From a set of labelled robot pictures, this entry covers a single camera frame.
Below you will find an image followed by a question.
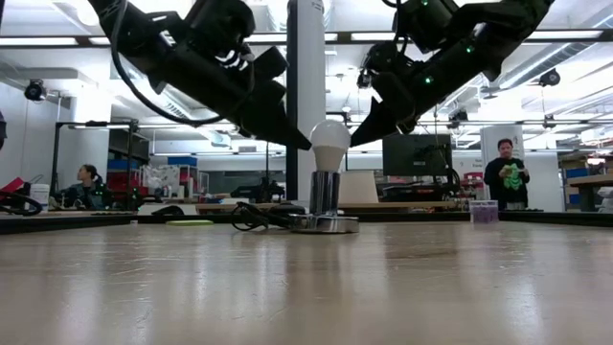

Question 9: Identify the black metal table frame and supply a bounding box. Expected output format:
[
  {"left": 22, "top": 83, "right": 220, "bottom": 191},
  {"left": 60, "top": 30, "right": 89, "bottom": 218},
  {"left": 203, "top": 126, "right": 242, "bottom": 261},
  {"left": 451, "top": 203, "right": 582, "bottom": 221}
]
[{"left": 0, "top": 210, "right": 613, "bottom": 236}]

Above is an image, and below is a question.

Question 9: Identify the standing person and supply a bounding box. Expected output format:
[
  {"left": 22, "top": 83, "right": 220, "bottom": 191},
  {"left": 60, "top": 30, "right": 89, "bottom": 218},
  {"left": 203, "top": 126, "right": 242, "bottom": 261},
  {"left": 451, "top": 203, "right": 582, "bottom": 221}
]
[{"left": 483, "top": 137, "right": 532, "bottom": 212}]

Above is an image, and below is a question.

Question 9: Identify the chrome lamp base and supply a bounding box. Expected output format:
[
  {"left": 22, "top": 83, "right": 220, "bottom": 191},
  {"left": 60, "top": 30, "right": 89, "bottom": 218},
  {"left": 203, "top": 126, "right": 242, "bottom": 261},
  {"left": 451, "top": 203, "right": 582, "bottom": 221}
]
[{"left": 288, "top": 170, "right": 360, "bottom": 235}]

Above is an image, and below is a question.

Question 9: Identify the white lightbulb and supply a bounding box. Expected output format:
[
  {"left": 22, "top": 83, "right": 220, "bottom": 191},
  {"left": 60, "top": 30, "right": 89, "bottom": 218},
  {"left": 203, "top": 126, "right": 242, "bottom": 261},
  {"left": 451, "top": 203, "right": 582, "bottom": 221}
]
[{"left": 308, "top": 119, "right": 352, "bottom": 173}]

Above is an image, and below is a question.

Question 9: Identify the black lamp cord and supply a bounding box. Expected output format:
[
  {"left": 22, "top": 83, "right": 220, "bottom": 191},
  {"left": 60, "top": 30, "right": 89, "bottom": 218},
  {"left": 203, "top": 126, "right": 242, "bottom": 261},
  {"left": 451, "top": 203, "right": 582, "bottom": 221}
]
[{"left": 230, "top": 200, "right": 307, "bottom": 233}]

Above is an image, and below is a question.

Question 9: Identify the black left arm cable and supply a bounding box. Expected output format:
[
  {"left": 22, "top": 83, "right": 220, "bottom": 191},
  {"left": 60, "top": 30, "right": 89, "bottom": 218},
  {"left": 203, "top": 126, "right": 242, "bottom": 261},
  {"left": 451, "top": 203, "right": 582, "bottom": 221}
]
[{"left": 108, "top": 0, "right": 226, "bottom": 128}]

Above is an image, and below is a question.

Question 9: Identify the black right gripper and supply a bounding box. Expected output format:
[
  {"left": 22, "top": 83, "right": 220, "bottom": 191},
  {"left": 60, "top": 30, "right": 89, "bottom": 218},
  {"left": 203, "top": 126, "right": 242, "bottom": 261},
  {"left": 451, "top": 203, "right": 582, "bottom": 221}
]
[{"left": 350, "top": 40, "right": 494, "bottom": 149}]

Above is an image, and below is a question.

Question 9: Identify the white bucket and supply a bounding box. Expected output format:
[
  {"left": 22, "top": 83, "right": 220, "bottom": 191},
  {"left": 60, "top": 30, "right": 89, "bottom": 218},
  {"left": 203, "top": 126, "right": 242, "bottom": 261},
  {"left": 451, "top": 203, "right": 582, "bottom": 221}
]
[{"left": 29, "top": 183, "right": 51, "bottom": 208}]

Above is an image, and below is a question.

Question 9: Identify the green sticky note pad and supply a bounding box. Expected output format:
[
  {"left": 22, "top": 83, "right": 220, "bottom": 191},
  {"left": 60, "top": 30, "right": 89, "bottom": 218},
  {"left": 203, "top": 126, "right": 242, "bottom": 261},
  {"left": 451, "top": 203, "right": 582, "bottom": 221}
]
[{"left": 166, "top": 218, "right": 215, "bottom": 227}]

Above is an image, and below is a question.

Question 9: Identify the seated person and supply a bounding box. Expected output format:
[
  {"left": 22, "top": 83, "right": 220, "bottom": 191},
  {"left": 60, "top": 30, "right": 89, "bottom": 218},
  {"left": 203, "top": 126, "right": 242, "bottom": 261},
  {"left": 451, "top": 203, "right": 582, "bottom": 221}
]
[{"left": 59, "top": 164, "right": 115, "bottom": 211}]

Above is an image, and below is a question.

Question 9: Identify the white lamp shade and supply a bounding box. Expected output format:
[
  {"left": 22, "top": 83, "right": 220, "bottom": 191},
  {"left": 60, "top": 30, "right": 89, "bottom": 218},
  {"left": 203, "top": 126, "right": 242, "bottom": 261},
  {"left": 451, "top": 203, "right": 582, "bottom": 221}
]
[{"left": 338, "top": 170, "right": 380, "bottom": 205}]

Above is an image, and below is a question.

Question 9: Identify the black metal stand frame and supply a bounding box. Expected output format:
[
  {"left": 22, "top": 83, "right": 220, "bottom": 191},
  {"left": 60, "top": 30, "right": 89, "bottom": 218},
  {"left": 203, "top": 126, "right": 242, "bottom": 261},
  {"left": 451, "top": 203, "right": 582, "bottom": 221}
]
[{"left": 49, "top": 119, "right": 141, "bottom": 212}]

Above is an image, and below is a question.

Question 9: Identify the small purple cup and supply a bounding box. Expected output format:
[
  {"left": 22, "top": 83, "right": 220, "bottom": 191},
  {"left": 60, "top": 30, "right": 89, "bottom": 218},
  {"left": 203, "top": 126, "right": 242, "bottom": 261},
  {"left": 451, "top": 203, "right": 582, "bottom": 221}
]
[{"left": 468, "top": 199, "right": 500, "bottom": 225}]

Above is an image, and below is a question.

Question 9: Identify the black computer monitor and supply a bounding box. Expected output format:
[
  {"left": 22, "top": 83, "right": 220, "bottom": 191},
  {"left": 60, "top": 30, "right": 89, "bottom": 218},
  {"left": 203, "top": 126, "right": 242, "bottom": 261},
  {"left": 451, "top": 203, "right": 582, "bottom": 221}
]
[{"left": 381, "top": 133, "right": 454, "bottom": 177}]

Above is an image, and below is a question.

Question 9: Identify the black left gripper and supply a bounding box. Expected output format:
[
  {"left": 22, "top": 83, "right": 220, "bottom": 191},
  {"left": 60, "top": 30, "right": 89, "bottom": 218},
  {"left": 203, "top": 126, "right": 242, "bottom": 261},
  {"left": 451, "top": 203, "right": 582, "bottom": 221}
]
[{"left": 146, "top": 40, "right": 313, "bottom": 151}]

